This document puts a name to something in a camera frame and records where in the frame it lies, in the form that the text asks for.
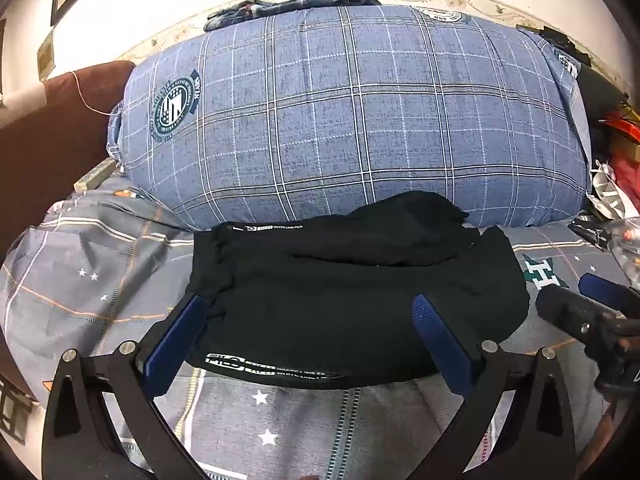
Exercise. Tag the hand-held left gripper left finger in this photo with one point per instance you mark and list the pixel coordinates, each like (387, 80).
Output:
(172, 345)

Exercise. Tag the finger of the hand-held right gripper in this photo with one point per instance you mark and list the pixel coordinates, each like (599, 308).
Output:
(570, 312)
(607, 294)

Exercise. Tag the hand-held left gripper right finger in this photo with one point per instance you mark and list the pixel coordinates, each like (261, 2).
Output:
(440, 345)

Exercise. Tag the black pants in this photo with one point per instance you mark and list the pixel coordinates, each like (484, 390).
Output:
(350, 300)

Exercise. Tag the clear plastic bag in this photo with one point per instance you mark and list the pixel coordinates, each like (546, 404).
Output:
(627, 250)

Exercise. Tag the white and black plastic bag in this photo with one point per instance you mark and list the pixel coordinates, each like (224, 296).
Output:
(612, 195)

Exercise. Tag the grey printed bed sheet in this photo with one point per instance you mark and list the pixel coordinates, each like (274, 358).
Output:
(100, 270)

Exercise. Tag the red cloth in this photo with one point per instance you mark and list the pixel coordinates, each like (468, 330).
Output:
(627, 165)

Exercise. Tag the brown headboard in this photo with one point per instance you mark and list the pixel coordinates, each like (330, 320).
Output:
(40, 160)

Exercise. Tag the blue plaid quilt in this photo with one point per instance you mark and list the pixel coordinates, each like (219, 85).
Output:
(350, 110)

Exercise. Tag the white tube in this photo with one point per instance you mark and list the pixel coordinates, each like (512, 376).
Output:
(25, 96)

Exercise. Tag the dark blue clothes pile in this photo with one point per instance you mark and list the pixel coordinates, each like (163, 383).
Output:
(280, 7)

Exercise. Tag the small wall picture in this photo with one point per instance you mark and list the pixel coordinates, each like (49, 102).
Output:
(46, 55)

